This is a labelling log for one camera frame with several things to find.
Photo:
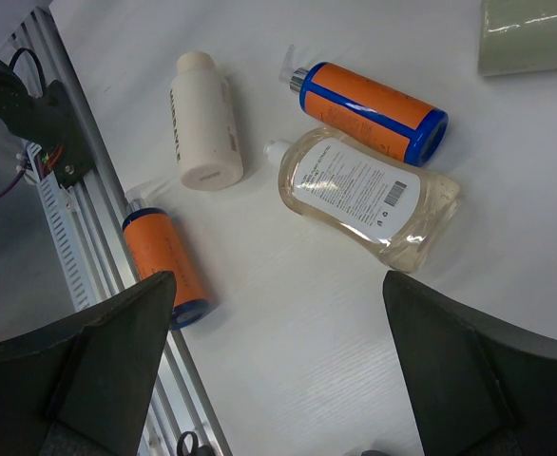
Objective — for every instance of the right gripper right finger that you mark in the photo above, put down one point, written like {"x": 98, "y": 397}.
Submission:
{"x": 477, "y": 384}

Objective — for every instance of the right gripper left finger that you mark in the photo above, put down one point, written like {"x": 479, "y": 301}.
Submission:
{"x": 82, "y": 385}

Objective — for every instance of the orange blue pump bottle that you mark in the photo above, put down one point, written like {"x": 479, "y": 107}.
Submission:
{"x": 156, "y": 245}
{"x": 388, "y": 121}

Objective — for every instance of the clear amber soap bottle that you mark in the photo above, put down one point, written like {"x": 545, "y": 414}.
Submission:
{"x": 394, "y": 210}

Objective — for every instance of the cream Murrayle bottle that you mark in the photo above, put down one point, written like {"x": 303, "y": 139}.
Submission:
{"x": 204, "y": 127}

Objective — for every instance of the green bottle near bag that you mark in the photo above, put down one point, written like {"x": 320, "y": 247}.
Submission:
{"x": 517, "y": 37}

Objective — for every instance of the aluminium front rail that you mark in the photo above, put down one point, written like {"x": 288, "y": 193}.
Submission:
{"x": 178, "y": 401}

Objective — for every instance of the white slotted cable duct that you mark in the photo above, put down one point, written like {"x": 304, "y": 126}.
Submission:
{"x": 60, "y": 208}

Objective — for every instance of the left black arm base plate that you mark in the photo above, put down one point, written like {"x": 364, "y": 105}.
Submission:
{"x": 50, "y": 120}

